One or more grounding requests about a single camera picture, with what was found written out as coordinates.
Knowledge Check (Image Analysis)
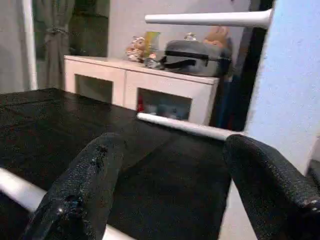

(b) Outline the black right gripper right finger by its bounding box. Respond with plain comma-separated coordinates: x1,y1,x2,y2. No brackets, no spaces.
223,134,320,240

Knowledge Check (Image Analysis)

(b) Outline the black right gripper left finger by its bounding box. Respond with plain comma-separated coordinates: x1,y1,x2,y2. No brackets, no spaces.
20,132,126,240

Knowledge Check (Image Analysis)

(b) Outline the white plastic table leg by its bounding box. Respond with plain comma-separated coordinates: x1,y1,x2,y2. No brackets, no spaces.
136,112,247,142
144,8,274,30
0,167,137,240

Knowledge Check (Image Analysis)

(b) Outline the white plastic table top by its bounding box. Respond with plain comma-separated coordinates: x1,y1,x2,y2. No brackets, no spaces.
217,0,320,240

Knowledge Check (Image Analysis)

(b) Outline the black work mat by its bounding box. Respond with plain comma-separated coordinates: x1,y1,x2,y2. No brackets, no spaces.
0,87,236,240

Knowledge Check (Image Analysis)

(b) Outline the white cabinet with glass doors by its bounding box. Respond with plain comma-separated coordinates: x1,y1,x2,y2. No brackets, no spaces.
62,54,221,127

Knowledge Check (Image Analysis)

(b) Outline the grey curtain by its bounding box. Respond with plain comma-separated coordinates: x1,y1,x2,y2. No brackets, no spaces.
32,0,76,91

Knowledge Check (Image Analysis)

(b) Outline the beige plush toy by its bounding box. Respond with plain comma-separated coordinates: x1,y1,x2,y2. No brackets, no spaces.
125,35,148,63

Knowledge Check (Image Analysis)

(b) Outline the brown plush toy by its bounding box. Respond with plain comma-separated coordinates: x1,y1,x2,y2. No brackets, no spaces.
202,25,232,48

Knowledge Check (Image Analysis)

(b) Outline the yellow green box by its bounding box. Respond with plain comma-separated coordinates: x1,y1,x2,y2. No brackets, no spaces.
144,31,162,58

